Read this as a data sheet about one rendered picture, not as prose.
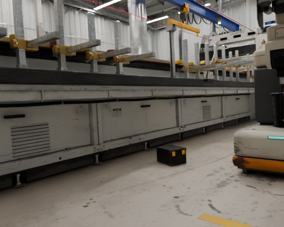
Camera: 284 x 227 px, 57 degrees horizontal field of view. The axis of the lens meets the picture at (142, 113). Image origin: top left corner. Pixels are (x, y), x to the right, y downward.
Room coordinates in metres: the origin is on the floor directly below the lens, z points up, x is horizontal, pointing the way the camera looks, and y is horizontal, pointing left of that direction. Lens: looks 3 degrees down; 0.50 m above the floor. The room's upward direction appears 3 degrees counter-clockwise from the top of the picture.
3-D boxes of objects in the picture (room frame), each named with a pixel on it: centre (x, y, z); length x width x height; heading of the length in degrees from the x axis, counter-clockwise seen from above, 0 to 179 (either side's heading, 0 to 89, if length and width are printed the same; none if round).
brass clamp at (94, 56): (1.82, 0.30, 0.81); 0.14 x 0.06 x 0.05; 140
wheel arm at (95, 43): (1.58, 0.38, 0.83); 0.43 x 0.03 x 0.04; 50
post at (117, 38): (1.99, 0.15, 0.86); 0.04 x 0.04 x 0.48; 50
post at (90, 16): (1.80, 0.31, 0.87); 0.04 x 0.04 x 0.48; 50
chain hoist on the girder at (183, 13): (7.95, -1.44, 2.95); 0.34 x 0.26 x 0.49; 140
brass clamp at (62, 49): (1.62, 0.46, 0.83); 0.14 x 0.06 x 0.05; 140
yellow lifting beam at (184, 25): (7.95, -1.44, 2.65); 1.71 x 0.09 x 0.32; 140
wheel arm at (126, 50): (1.77, 0.22, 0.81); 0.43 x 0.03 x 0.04; 50
